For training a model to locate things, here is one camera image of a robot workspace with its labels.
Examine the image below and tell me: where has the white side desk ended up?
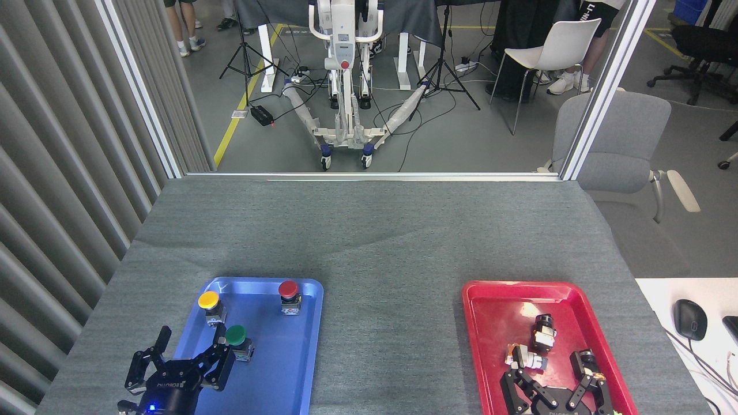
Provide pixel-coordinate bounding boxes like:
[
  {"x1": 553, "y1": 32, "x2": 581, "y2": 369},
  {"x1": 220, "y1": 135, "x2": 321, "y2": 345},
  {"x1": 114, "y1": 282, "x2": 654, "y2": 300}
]
[{"x1": 634, "y1": 278, "x2": 738, "y2": 415}]

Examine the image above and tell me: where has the yellow push button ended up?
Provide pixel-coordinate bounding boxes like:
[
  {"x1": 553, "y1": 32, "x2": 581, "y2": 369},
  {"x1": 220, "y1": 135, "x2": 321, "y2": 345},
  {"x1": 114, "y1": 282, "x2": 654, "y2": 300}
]
[{"x1": 198, "y1": 291, "x2": 227, "y2": 328}]

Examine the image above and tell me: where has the green push button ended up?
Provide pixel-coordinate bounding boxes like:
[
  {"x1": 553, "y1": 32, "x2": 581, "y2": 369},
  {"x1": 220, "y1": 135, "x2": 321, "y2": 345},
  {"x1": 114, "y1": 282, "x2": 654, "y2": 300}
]
[{"x1": 224, "y1": 325, "x2": 255, "y2": 363}]

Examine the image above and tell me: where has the blue storage bin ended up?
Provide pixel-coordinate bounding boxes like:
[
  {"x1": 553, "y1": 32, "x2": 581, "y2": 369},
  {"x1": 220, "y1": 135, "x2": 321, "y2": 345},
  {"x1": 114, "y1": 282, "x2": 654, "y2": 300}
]
[{"x1": 672, "y1": 0, "x2": 711, "y2": 27}]

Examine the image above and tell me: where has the black office chair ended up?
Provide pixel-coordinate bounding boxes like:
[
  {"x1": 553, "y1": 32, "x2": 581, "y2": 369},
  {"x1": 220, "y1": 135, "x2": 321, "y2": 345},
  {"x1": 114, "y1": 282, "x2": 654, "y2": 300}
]
[{"x1": 647, "y1": 23, "x2": 738, "y2": 107}]

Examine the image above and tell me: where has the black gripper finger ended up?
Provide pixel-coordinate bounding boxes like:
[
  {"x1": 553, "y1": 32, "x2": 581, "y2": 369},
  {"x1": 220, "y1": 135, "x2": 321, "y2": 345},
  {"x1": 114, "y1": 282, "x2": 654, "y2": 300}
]
[
  {"x1": 567, "y1": 354, "x2": 615, "y2": 415},
  {"x1": 125, "y1": 326, "x2": 172, "y2": 395},
  {"x1": 193, "y1": 339, "x2": 236, "y2": 393},
  {"x1": 500, "y1": 369, "x2": 555, "y2": 415}
]

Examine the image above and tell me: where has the white and orange switch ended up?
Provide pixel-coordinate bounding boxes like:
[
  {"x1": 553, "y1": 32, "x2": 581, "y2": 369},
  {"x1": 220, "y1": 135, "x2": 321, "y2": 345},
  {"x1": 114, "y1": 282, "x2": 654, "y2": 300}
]
[{"x1": 506, "y1": 344, "x2": 548, "y2": 371}]

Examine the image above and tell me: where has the red plastic tray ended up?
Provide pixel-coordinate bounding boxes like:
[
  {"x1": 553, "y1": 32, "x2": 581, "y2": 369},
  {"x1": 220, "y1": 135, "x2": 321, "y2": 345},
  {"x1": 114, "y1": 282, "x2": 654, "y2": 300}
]
[{"x1": 461, "y1": 280, "x2": 639, "y2": 415}]

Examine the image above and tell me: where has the black and orange switch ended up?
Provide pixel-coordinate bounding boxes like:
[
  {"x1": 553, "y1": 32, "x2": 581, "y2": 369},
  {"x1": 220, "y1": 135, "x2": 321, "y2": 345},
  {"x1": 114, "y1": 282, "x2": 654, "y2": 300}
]
[{"x1": 577, "y1": 348, "x2": 607, "y2": 384}]

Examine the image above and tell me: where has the black computer mouse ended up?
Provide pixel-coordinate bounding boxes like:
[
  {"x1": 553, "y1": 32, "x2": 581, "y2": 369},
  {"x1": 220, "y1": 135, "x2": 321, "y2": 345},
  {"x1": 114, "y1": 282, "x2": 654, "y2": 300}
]
[{"x1": 673, "y1": 299, "x2": 709, "y2": 342}]

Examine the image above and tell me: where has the white stand on wheels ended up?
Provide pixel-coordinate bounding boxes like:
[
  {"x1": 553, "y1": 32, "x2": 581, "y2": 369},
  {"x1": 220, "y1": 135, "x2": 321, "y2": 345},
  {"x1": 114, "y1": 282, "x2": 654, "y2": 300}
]
[{"x1": 281, "y1": 0, "x2": 430, "y2": 171}]

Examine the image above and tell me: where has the black selector switch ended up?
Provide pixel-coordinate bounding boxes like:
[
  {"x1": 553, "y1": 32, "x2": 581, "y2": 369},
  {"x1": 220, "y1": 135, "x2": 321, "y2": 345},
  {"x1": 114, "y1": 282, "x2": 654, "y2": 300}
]
[{"x1": 530, "y1": 314, "x2": 558, "y2": 352}]

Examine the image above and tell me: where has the black chair base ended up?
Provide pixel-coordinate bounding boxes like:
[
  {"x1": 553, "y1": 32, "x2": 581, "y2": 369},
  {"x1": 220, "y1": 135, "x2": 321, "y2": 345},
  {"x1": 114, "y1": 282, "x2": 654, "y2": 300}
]
[{"x1": 717, "y1": 120, "x2": 738, "y2": 171}]

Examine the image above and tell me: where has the white plastic chair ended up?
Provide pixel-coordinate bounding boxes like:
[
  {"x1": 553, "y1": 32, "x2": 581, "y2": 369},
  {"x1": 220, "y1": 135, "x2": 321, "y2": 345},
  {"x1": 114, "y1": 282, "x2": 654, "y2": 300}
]
[{"x1": 489, "y1": 18, "x2": 603, "y2": 137}]

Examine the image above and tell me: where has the silver frame rail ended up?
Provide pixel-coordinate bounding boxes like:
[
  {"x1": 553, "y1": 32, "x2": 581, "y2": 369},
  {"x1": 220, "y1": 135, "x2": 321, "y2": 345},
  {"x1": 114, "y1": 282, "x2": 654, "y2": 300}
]
[{"x1": 183, "y1": 171, "x2": 564, "y2": 183}]

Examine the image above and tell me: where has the blue plastic tray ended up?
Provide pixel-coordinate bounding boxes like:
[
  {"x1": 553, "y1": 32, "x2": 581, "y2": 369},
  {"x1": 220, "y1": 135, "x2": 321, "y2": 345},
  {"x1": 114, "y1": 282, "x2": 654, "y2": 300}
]
[{"x1": 153, "y1": 277, "x2": 325, "y2": 415}]

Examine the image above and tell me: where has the silver frame post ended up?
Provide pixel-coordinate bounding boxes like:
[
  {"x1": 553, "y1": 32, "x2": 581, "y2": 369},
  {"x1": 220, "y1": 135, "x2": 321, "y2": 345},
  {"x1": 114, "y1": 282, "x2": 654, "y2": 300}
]
[
  {"x1": 559, "y1": 0, "x2": 658, "y2": 181},
  {"x1": 94, "y1": 0, "x2": 186, "y2": 180}
]

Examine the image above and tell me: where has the grey office chair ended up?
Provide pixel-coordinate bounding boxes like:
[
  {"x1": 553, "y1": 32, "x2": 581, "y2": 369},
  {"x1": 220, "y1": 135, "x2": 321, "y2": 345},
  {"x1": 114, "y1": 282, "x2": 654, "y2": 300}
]
[{"x1": 538, "y1": 89, "x2": 702, "y2": 278}]

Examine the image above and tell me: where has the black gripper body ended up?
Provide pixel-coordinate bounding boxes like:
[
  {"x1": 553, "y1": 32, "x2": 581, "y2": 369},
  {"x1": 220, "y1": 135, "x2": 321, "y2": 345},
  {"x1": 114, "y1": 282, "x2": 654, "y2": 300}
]
[
  {"x1": 530, "y1": 397, "x2": 583, "y2": 415},
  {"x1": 118, "y1": 360, "x2": 204, "y2": 415}
]

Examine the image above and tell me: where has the grey felt table cover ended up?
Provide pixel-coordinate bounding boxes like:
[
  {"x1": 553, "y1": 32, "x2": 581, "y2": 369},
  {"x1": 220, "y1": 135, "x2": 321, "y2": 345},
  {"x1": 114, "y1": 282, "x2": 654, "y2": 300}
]
[{"x1": 35, "y1": 176, "x2": 713, "y2": 415}]

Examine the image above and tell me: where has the black tripod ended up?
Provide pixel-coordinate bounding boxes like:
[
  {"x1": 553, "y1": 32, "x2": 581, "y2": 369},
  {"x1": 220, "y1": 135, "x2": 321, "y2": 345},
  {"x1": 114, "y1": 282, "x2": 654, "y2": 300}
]
[
  {"x1": 408, "y1": 0, "x2": 481, "y2": 123},
  {"x1": 219, "y1": 0, "x2": 290, "y2": 108}
]

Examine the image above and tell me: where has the person in black shorts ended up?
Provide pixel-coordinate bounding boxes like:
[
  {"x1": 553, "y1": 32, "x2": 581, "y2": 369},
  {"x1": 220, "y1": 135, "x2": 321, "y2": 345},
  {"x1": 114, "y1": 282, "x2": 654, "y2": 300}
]
[{"x1": 533, "y1": 0, "x2": 627, "y2": 96}]

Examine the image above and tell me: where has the red push button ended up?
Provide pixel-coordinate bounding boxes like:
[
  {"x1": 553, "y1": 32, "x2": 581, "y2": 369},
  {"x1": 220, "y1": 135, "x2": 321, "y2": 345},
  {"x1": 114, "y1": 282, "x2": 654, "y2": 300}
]
[{"x1": 278, "y1": 280, "x2": 302, "y2": 316}]

